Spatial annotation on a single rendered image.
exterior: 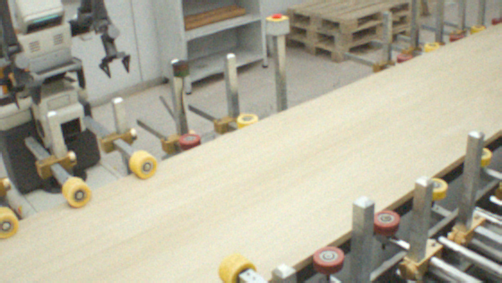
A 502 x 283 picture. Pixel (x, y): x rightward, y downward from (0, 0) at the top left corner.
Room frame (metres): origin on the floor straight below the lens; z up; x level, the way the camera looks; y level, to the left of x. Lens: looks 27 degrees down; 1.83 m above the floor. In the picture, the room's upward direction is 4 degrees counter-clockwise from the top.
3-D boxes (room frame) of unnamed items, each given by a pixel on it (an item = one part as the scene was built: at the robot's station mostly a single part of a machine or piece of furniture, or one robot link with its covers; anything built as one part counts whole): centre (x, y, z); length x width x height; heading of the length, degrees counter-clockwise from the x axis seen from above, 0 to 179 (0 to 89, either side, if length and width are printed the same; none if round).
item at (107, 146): (1.80, 0.50, 0.95); 0.14 x 0.06 x 0.05; 127
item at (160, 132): (2.01, 0.36, 0.84); 0.43 x 0.03 x 0.04; 37
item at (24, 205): (2.69, 1.12, 0.16); 0.67 x 0.64 x 0.25; 38
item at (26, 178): (2.76, 1.18, 0.59); 0.55 x 0.34 x 0.83; 128
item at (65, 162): (1.65, 0.70, 0.95); 0.14 x 0.06 x 0.05; 127
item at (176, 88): (1.97, 0.28, 0.93); 0.04 x 0.04 x 0.48; 37
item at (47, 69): (2.46, 0.94, 0.99); 0.28 x 0.16 x 0.22; 128
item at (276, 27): (2.28, -0.13, 1.18); 0.07 x 0.07 x 0.08; 37
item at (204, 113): (2.14, 0.15, 0.83); 0.43 x 0.03 x 0.04; 37
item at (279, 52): (2.28, -0.13, 0.93); 0.05 x 0.05 x 0.45; 37
